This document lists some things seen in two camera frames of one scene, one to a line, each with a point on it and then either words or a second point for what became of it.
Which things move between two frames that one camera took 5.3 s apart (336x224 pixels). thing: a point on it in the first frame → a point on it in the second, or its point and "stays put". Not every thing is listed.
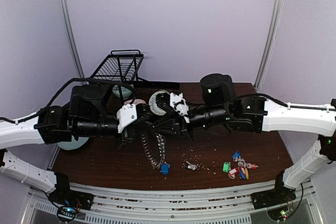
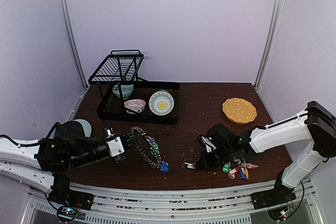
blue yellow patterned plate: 154,105 stays put
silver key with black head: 191,166 stays put
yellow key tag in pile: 247,173 stays put
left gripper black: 139,127 → 127,143
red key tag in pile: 232,173 stays put
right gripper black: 182,128 → 206,156
